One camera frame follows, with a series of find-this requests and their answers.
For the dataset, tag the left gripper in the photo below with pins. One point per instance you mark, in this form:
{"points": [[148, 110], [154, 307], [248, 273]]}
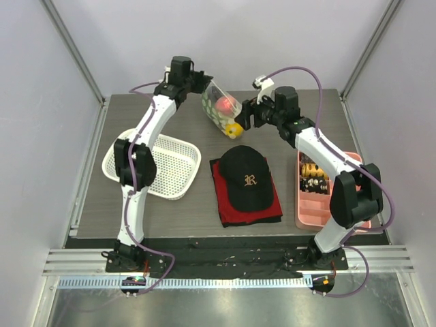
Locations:
{"points": [[203, 80]]}

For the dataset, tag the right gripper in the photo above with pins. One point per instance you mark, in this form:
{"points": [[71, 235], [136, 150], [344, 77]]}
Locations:
{"points": [[252, 114]]}

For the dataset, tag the clear zip top bag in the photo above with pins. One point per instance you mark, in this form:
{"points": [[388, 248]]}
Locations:
{"points": [[209, 98]]}

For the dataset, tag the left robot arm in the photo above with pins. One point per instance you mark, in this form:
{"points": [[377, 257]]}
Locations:
{"points": [[134, 162]]}

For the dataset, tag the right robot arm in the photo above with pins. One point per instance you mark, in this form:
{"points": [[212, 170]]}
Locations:
{"points": [[356, 195]]}

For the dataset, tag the fake orange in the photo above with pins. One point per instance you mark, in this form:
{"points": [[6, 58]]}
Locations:
{"points": [[233, 131]]}

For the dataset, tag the fake red peach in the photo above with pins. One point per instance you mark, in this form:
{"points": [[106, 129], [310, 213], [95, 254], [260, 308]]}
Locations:
{"points": [[226, 105]]}

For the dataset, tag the black baseball cap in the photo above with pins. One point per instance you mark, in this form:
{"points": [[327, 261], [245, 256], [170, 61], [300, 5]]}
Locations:
{"points": [[248, 179]]}

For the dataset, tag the white perforated plastic basket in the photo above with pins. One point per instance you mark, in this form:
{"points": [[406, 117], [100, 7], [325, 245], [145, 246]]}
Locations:
{"points": [[177, 164]]}

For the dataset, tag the yellow tiger rolled sock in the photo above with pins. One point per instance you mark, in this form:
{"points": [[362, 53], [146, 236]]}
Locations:
{"points": [[308, 170]]}

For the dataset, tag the black white rolled sock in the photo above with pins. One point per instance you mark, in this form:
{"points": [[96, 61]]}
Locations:
{"points": [[317, 185]]}

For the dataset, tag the pink divided organizer tray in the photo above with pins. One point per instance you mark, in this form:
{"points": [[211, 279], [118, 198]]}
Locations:
{"points": [[312, 210]]}

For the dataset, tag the red folded cloth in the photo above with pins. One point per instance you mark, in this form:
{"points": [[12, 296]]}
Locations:
{"points": [[230, 216]]}

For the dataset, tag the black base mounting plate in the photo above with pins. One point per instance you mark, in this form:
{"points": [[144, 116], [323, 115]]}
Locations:
{"points": [[240, 257]]}

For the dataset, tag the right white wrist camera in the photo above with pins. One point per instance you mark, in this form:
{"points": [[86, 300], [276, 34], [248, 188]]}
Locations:
{"points": [[264, 86]]}

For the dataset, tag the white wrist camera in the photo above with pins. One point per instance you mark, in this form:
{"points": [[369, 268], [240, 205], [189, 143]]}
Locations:
{"points": [[166, 73], [264, 86]]}

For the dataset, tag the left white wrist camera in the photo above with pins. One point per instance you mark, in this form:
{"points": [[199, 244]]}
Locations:
{"points": [[166, 73]]}

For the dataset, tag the left aluminium frame post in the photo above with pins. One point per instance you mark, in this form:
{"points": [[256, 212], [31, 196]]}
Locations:
{"points": [[56, 19]]}

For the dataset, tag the aluminium frame post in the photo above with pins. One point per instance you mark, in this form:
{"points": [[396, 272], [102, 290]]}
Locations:
{"points": [[56, 19], [382, 26]]}

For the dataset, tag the right aluminium frame post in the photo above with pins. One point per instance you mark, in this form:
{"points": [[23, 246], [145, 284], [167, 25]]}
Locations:
{"points": [[382, 26]]}

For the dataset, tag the aluminium front rail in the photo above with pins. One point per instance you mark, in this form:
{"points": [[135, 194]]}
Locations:
{"points": [[380, 258]]}

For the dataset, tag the white slotted cable duct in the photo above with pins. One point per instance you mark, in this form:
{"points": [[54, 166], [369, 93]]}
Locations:
{"points": [[136, 283]]}

